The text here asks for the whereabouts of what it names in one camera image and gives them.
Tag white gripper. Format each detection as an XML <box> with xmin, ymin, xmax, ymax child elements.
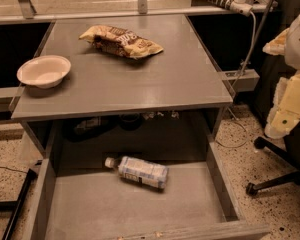
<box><xmin>262</xmin><ymin>14</ymin><xmax>300</xmax><ymax>139</ymax></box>

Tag blue labelled plastic bottle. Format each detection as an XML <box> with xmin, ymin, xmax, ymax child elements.
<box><xmin>104</xmin><ymin>156</ymin><xmax>169</xmax><ymax>189</ymax></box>

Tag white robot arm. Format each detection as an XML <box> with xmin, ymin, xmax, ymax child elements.
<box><xmin>263</xmin><ymin>14</ymin><xmax>300</xmax><ymax>139</ymax></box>

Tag grey counter cabinet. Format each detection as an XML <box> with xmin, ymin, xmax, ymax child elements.
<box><xmin>13</xmin><ymin>15</ymin><xmax>232</xmax><ymax>168</ymax></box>

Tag open grey top drawer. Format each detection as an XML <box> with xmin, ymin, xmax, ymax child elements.
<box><xmin>23</xmin><ymin>131</ymin><xmax>269</xmax><ymax>240</ymax></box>

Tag black office chair base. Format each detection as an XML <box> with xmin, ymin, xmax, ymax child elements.
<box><xmin>245</xmin><ymin>115</ymin><xmax>300</xmax><ymax>196</ymax></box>

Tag white power strip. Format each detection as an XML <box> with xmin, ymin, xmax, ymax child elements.
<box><xmin>207</xmin><ymin>0</ymin><xmax>252</xmax><ymax>17</ymax></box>

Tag yellow brown chip bag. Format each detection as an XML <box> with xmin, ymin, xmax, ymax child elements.
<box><xmin>79</xmin><ymin>25</ymin><xmax>163</xmax><ymax>60</ymax></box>

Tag dark items inside cabinet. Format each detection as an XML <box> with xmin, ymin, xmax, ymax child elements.
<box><xmin>62</xmin><ymin>114</ymin><xmax>143</xmax><ymax>142</ymax></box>

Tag white paper bowl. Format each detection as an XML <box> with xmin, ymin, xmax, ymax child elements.
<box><xmin>17</xmin><ymin>55</ymin><xmax>71</xmax><ymax>89</ymax></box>

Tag white cable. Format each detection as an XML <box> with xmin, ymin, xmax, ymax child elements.
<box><xmin>215</xmin><ymin>10</ymin><xmax>258</xmax><ymax>150</ymax></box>

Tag black metal floor frame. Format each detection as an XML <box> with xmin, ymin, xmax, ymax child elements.
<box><xmin>0</xmin><ymin>160</ymin><xmax>42</xmax><ymax>240</ymax></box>

